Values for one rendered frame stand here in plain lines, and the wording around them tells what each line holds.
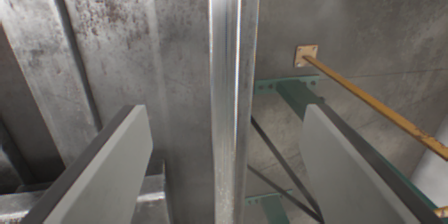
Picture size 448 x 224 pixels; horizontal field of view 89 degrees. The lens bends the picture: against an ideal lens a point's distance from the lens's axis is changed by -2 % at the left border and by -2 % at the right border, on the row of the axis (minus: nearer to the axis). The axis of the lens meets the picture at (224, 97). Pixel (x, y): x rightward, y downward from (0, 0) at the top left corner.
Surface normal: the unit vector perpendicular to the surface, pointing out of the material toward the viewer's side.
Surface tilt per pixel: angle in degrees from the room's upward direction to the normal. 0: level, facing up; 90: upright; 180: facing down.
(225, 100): 11
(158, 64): 0
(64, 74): 0
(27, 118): 0
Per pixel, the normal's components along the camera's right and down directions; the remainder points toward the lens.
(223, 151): 0.01, 0.50
